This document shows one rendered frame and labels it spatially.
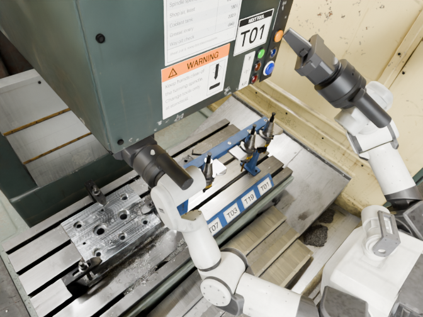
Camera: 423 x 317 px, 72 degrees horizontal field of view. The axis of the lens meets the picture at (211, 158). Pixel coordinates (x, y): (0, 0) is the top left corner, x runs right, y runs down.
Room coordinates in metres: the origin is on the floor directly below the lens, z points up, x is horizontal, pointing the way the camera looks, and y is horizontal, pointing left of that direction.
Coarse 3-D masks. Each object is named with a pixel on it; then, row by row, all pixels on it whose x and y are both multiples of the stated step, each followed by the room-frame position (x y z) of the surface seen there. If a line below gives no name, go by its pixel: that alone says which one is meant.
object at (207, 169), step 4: (204, 164) 0.62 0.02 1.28; (208, 164) 0.61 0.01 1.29; (212, 164) 0.62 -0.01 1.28; (204, 168) 0.61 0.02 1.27; (208, 168) 0.61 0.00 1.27; (212, 168) 0.62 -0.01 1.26; (204, 172) 0.61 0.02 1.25; (208, 172) 0.61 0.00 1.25; (212, 172) 0.62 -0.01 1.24; (208, 176) 0.60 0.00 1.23
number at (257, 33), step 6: (258, 24) 0.57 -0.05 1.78; (264, 24) 0.59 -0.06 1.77; (252, 30) 0.56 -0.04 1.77; (258, 30) 0.58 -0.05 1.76; (264, 30) 0.59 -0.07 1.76; (252, 36) 0.56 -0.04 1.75; (258, 36) 0.58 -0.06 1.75; (264, 36) 0.60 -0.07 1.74; (252, 42) 0.57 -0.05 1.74; (258, 42) 0.58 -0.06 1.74
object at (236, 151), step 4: (232, 148) 0.77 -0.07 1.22; (236, 148) 0.77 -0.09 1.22; (240, 148) 0.77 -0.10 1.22; (228, 152) 0.75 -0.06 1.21; (232, 152) 0.75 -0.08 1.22; (236, 152) 0.75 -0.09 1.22; (240, 152) 0.75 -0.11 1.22; (244, 152) 0.76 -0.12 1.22; (236, 156) 0.73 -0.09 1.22; (240, 156) 0.73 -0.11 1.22; (244, 156) 0.74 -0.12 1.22
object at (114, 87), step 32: (0, 0) 0.55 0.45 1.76; (32, 0) 0.41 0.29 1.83; (64, 0) 0.33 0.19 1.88; (96, 0) 0.33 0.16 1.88; (128, 0) 0.37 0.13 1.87; (160, 0) 0.40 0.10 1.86; (256, 0) 0.56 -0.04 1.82; (32, 32) 0.45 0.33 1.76; (64, 32) 0.35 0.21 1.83; (96, 32) 0.33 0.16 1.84; (128, 32) 0.36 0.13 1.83; (160, 32) 0.40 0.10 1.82; (32, 64) 0.52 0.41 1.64; (64, 64) 0.37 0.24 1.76; (96, 64) 0.32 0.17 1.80; (128, 64) 0.36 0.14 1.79; (160, 64) 0.40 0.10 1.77; (64, 96) 0.41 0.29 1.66; (96, 96) 0.32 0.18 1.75; (128, 96) 0.35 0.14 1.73; (160, 96) 0.40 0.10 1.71; (224, 96) 0.52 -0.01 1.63; (96, 128) 0.33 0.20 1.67; (128, 128) 0.35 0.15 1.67; (160, 128) 0.39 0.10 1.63
